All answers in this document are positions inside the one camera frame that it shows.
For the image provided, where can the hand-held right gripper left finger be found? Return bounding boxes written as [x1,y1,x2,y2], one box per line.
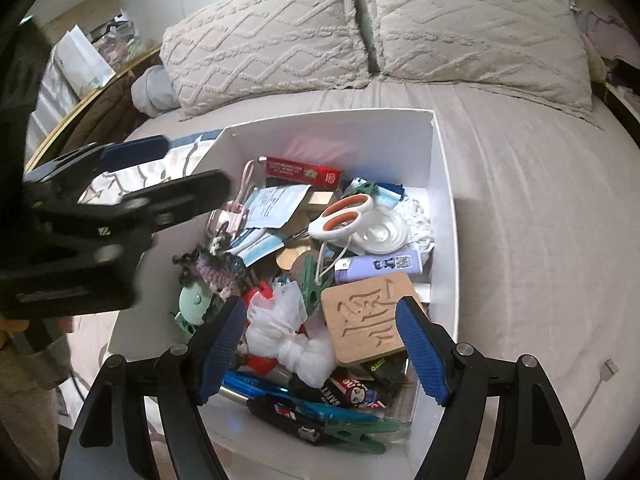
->
[60,295,249,480]

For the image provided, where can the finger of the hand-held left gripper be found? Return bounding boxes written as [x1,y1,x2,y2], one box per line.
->
[22,135,171,201]
[75,169,232,236]

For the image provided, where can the pile of pink clothes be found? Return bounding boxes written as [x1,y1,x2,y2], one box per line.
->
[572,5,640,61]

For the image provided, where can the grey curtain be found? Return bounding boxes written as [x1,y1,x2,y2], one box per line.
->
[25,67,81,153]

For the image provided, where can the brown folded duvet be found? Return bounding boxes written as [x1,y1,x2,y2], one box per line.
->
[65,65,166,161]

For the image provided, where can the white lace cloth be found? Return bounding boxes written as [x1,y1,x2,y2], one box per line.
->
[395,187,437,257]

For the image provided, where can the beige cable-knit pillow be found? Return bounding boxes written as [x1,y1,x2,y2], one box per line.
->
[364,0,595,121]
[160,0,371,118]

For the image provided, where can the pink plastic clip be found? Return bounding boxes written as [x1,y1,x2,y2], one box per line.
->
[209,160,257,233]

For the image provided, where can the purple lighter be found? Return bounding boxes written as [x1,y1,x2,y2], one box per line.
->
[334,251,424,284]

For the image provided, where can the dark red cigarette box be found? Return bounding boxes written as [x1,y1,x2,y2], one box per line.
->
[264,156,343,189]

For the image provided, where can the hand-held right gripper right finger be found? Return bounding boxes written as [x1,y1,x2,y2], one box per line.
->
[395,295,586,480]

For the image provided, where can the white orange-handled scissors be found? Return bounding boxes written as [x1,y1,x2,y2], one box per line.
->
[285,195,376,242]

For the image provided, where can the black yellow-print lighter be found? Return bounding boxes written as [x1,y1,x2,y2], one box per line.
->
[360,355,407,387]

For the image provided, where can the clear acrylic case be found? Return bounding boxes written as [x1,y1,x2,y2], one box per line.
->
[385,360,422,428]

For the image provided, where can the white tote bag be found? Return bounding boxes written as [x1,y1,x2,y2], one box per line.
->
[54,25,117,98]

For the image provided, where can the carved wooden coaster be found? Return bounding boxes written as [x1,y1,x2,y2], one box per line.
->
[320,272,427,368]

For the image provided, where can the white shoe box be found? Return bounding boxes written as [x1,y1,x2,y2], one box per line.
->
[105,107,461,466]

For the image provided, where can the small wooden block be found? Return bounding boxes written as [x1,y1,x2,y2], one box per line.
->
[306,191,337,211]

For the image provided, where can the white crumpled plastic bag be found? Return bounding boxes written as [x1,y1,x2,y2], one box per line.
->
[242,282,337,389]

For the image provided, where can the translucent blue lighter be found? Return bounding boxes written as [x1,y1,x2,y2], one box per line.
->
[224,372,292,403]

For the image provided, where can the multicolour crochet pouch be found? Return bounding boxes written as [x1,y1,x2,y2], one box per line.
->
[172,247,249,307]

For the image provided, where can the clear plastic round lid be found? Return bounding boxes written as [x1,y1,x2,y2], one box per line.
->
[357,207,409,254]

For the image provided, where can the clear bin of packets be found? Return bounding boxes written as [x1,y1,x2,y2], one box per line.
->
[92,7,147,67]

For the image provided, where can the grey-blue folded blanket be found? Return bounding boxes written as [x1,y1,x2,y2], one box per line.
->
[131,65,181,117]

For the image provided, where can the blue face mask packet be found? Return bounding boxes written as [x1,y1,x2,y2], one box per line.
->
[227,230,284,267]

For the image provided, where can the green clothespin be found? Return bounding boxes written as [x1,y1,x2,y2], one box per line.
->
[342,180,382,198]
[322,419,402,454]
[300,255,322,317]

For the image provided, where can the mint green round case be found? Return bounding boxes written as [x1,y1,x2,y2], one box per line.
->
[176,285,212,335]

